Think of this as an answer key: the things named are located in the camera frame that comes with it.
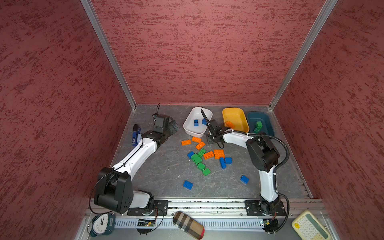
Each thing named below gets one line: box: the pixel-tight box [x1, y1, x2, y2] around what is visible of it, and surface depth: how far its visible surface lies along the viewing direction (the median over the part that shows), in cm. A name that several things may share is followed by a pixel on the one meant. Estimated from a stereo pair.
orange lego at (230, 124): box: [225, 120, 235, 129], surface depth 109 cm
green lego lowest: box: [203, 168, 211, 176], surface depth 87 cm
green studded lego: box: [197, 148, 207, 158], surface depth 94 cm
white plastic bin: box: [183, 106, 213, 138], surface depth 109 cm
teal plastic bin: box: [247, 111, 275, 137], surface depth 109 cm
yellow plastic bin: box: [222, 107, 250, 133], surface depth 113 cm
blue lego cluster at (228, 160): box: [225, 156, 233, 165], surface depth 92 cm
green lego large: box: [191, 153, 202, 165], surface depth 91 cm
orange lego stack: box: [213, 149, 226, 160], surface depth 94 cm
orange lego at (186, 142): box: [181, 139, 192, 146], surface depth 99 cm
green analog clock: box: [90, 213, 115, 238], surface depth 68 cm
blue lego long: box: [219, 157, 227, 170], surface depth 89 cm
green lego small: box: [255, 121, 263, 128], surface depth 105 cm
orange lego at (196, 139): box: [192, 136, 202, 143], surface depth 102 cm
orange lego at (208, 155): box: [203, 151, 215, 160], surface depth 94 cm
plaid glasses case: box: [172, 211, 205, 240], surface depth 68 cm
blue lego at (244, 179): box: [239, 175, 250, 184], surface depth 85 cm
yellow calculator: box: [291, 210, 332, 240], surface depth 69 cm
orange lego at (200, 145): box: [195, 141, 206, 150], surface depth 99 cm
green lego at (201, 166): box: [197, 162, 206, 171], surface depth 89 cm
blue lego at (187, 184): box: [182, 180, 194, 191], surface depth 82 cm
